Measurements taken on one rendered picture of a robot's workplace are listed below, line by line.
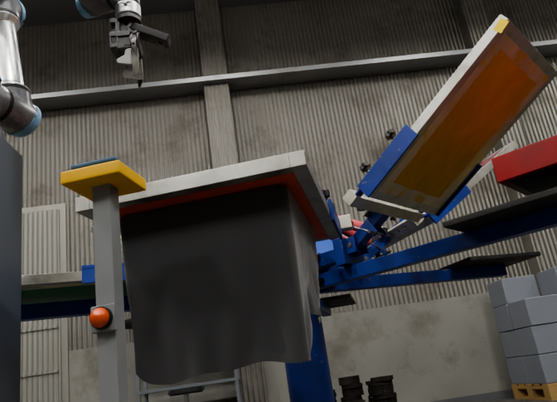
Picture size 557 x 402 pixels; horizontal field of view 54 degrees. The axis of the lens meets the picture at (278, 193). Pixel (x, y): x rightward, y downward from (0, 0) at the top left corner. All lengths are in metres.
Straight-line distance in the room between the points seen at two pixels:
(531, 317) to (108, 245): 4.90
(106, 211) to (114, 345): 0.27
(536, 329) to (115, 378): 4.92
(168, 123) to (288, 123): 1.46
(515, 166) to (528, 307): 3.80
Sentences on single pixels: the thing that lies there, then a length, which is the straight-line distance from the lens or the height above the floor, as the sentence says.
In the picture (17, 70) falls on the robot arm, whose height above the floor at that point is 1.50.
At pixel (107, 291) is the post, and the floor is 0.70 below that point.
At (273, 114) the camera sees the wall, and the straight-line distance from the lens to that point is 6.84.
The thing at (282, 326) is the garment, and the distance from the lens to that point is 1.32.
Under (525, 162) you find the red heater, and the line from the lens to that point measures 1.98.
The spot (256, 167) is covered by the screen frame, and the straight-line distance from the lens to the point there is 1.30.
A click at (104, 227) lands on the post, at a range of 1.17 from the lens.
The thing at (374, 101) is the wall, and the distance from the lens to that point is 7.08.
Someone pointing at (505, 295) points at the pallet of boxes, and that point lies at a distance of 6.06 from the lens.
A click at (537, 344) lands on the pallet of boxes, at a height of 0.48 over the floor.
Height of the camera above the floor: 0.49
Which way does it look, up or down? 19 degrees up
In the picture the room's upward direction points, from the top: 8 degrees counter-clockwise
